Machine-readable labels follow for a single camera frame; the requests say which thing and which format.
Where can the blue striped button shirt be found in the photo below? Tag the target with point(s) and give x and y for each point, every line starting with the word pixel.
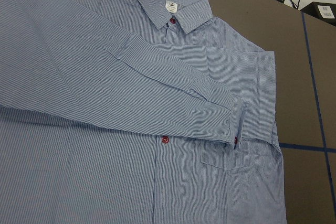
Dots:
pixel 135 111

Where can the black box with label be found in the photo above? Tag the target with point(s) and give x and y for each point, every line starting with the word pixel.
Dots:
pixel 322 11

